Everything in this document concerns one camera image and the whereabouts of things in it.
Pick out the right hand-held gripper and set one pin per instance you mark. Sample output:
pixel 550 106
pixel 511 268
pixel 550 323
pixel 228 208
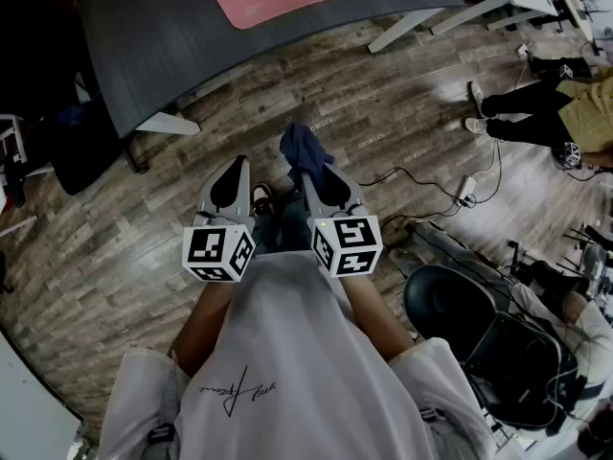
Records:
pixel 352 237

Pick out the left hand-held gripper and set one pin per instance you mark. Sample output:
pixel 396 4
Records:
pixel 206 249

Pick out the dark blue cloth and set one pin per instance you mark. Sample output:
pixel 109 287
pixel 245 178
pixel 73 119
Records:
pixel 304 149

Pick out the person's left forearm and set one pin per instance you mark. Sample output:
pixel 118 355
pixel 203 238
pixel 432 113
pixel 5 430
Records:
pixel 208 314

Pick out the person's right forearm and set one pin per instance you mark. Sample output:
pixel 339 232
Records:
pixel 371 314

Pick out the person's black and white shoe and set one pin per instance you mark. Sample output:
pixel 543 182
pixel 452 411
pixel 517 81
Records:
pixel 262 199

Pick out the person's dark trousers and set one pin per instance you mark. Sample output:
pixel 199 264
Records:
pixel 292 228

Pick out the white desk foot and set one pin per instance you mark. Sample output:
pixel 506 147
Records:
pixel 407 27
pixel 167 123

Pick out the white power strip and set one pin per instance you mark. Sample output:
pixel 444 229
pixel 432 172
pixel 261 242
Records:
pixel 467 190

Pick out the black office chair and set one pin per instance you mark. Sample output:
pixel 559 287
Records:
pixel 72 161

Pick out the person's white t-shirt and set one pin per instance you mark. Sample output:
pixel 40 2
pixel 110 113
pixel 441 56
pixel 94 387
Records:
pixel 287 352

